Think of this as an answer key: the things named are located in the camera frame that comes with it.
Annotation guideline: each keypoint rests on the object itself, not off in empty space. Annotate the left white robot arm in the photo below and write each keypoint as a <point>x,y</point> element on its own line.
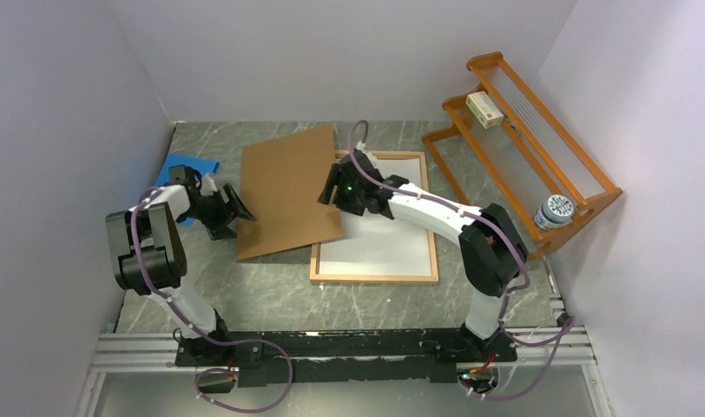
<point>147,254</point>

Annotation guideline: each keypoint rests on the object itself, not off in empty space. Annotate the orange wooden shelf rack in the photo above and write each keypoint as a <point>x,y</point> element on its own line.
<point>530,155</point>

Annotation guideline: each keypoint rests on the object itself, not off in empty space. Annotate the light wooden picture frame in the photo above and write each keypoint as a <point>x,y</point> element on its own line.
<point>375,279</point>

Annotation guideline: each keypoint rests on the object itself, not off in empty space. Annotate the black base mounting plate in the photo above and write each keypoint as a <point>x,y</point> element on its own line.
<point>439,355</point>

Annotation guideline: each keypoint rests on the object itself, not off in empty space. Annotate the brown cardboard backing board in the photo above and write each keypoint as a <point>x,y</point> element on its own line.
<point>280,182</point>

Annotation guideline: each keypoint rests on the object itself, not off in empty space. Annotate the blue paper sheet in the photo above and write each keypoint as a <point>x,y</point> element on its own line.
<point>189,193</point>

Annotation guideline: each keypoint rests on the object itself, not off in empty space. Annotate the aluminium rail frame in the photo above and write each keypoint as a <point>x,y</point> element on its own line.
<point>539,348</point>

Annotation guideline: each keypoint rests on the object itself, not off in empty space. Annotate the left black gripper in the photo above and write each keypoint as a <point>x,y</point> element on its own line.
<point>219,228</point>

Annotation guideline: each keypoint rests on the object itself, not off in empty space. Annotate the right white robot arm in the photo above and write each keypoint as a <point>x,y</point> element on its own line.
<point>493,253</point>

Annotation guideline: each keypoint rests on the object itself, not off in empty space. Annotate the blue white ceramic jar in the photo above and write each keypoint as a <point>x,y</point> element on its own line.
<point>555,212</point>

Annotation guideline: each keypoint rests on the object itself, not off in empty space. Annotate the white red small box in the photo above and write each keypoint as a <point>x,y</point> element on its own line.
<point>484,109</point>

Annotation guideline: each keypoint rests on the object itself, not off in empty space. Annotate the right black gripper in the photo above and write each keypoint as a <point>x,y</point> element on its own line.
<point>335,179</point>

